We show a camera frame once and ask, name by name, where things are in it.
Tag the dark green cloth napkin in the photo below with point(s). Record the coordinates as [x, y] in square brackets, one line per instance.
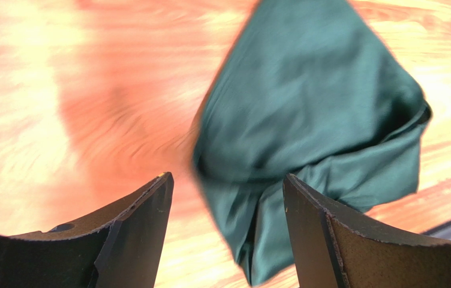
[308, 89]

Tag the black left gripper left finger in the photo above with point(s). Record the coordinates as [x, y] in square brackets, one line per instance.
[118, 245]

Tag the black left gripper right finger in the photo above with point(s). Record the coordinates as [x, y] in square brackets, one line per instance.
[336, 246]

